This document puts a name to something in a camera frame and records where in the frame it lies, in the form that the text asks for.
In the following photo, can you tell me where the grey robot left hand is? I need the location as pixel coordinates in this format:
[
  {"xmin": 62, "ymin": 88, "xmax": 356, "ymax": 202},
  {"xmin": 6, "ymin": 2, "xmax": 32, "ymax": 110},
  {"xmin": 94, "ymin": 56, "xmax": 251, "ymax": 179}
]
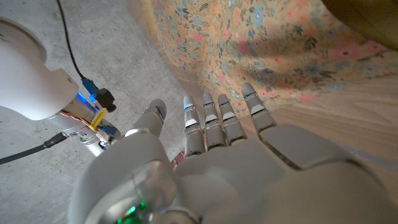
[{"xmin": 68, "ymin": 82, "xmax": 398, "ymax": 224}]

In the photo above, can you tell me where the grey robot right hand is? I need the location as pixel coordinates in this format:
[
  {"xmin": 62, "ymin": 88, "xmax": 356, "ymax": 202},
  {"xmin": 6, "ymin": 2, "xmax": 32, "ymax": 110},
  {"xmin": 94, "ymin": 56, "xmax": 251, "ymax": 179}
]
[{"xmin": 46, "ymin": 93, "xmax": 122, "ymax": 158}]

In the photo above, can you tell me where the brown floral wrapping paper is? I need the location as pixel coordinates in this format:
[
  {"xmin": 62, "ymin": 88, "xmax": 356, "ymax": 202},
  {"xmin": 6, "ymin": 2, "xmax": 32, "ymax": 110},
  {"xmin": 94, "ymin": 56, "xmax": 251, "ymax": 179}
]
[{"xmin": 127, "ymin": 0, "xmax": 398, "ymax": 118}]

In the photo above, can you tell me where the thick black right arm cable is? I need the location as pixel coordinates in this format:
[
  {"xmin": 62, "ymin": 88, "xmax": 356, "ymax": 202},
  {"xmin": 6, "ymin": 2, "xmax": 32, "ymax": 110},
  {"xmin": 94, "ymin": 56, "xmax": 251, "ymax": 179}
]
[{"xmin": 0, "ymin": 132, "xmax": 68, "ymax": 166}]

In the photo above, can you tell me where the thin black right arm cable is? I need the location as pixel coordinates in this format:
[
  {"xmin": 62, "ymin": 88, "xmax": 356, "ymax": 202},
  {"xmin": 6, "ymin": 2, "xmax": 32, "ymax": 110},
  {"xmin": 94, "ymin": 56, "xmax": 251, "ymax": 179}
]
[{"xmin": 55, "ymin": 0, "xmax": 86, "ymax": 80}]

